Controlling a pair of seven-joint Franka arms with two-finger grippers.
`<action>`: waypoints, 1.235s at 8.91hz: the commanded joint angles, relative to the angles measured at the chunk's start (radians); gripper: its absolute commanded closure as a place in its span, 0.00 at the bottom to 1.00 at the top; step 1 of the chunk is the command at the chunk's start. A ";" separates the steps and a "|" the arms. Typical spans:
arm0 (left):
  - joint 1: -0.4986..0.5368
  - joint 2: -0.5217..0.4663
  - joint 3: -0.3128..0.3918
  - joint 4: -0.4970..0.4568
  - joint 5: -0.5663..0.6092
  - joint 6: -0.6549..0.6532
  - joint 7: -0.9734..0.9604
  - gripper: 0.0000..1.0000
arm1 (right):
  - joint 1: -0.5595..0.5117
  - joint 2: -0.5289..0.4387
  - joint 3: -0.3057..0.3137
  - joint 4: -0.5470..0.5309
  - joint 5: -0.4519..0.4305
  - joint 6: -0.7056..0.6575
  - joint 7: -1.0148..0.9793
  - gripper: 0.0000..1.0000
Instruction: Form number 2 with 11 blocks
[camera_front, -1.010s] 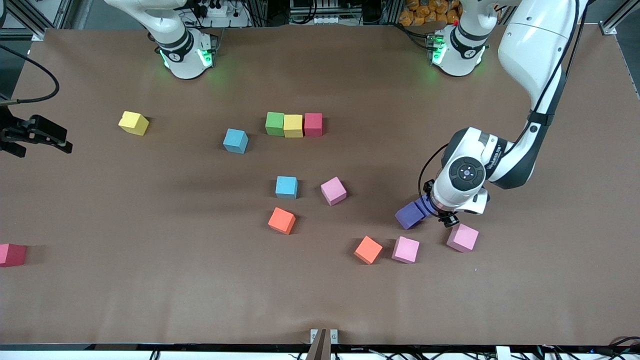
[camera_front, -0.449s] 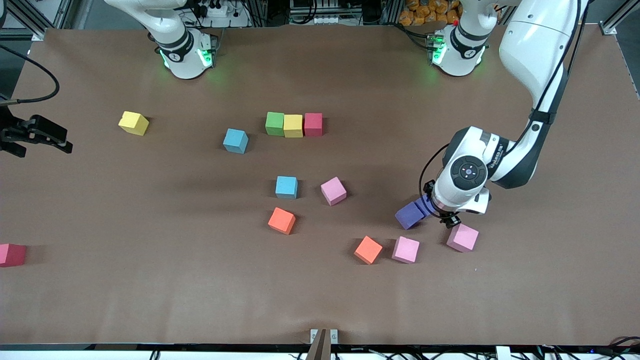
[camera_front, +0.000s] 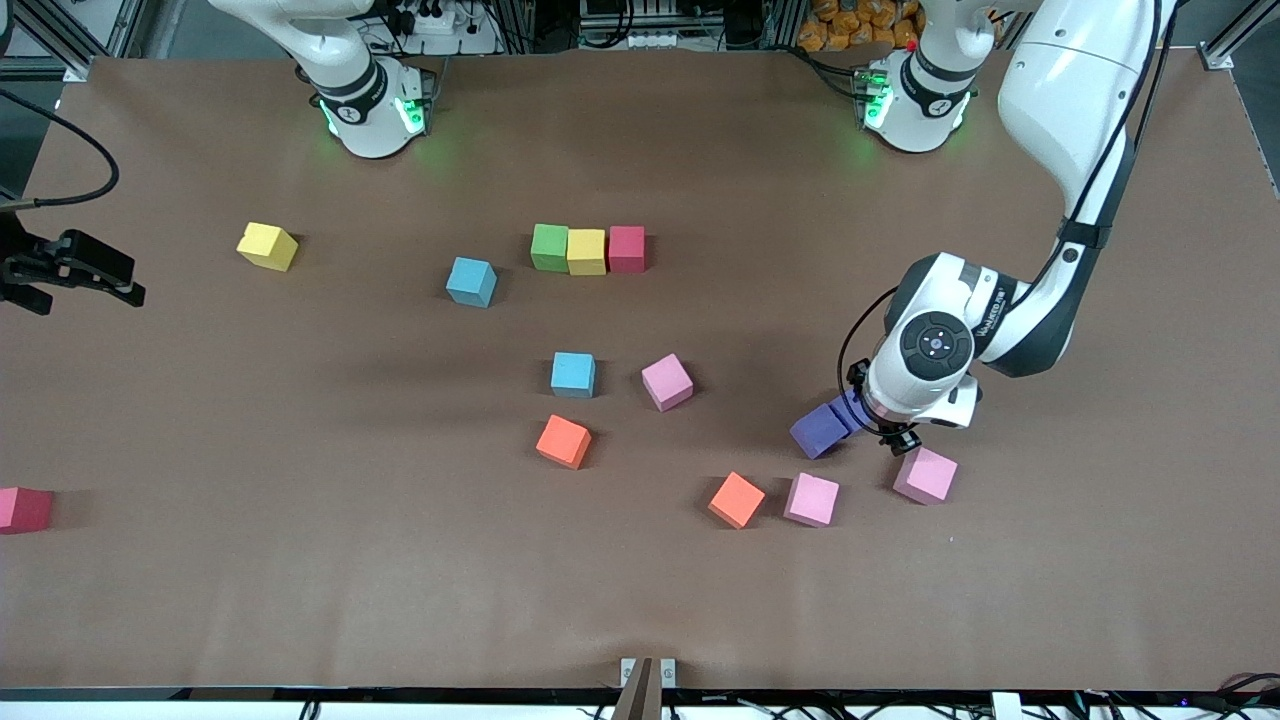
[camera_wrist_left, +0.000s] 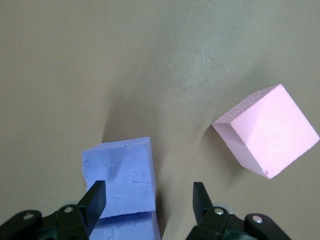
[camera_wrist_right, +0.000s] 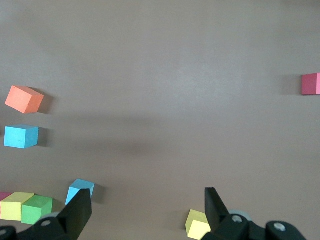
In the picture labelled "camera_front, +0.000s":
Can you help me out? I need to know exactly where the purple foam cube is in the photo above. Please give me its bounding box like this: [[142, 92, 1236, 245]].
[[789, 402, 850, 460], [829, 388, 873, 437]]

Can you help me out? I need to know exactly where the pink foam cube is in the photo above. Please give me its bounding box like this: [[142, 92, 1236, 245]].
[[783, 472, 841, 528], [892, 446, 959, 506], [640, 352, 695, 413]]

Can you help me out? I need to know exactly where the red foam cube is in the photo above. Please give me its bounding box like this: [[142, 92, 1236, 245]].
[[608, 225, 647, 274], [0, 486, 55, 536]]

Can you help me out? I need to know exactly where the yellow foam cube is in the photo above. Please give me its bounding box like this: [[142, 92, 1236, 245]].
[[236, 221, 300, 273], [566, 229, 608, 277]]

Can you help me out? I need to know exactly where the green foam cube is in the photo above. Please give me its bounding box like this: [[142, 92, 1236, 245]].
[[531, 222, 570, 273]]

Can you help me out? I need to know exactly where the blue foam cube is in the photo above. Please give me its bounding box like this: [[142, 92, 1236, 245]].
[[550, 351, 597, 399], [445, 256, 499, 309]]

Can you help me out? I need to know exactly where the orange foam cube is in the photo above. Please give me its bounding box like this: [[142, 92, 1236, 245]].
[[535, 414, 593, 471], [708, 470, 767, 530]]

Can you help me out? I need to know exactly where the pile of orange bags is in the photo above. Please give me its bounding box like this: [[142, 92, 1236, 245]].
[[798, 0, 923, 53]]

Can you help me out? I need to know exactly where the tan vertical strut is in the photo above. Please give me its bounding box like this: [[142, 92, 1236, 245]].
[[612, 657, 656, 720]]

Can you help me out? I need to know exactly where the white power strip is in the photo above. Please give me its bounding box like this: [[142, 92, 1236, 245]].
[[395, 0, 501, 56]]

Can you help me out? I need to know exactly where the aluminium frame rail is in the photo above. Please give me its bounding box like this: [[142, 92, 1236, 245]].
[[0, 0, 166, 81], [1200, 0, 1280, 71]]

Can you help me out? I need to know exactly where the small metal table bracket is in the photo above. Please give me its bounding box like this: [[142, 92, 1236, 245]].
[[620, 657, 678, 691]]

